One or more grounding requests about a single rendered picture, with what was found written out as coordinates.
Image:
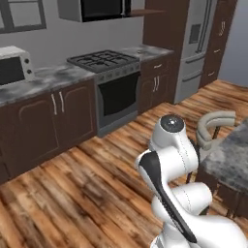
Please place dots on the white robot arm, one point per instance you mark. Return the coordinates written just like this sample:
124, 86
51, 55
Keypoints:
180, 155

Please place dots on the grey stove with oven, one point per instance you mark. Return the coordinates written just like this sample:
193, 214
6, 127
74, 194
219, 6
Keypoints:
111, 80

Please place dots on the dark brown narrow base cupboard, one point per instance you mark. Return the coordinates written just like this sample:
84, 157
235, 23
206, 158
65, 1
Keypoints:
156, 84

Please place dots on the dark brown base cupboards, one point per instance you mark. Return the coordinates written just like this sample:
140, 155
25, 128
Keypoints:
42, 126

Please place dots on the grey cushioned chair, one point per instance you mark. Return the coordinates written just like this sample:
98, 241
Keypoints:
210, 129

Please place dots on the stainless steel fridge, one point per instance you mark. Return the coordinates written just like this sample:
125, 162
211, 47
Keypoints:
197, 48

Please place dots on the dark brown fridge side panel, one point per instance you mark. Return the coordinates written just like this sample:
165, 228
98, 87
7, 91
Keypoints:
164, 24

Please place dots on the black microwave oven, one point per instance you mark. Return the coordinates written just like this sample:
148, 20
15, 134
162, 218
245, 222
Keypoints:
97, 9

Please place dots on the white toaster oven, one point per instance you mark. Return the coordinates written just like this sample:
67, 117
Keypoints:
13, 66

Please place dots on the dark brown tall cupboard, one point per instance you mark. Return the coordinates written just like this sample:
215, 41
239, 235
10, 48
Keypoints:
218, 38

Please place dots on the grey framed window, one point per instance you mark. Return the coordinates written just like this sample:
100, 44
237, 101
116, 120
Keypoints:
21, 14

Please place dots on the brown wall shelf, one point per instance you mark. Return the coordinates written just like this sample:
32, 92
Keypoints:
145, 12

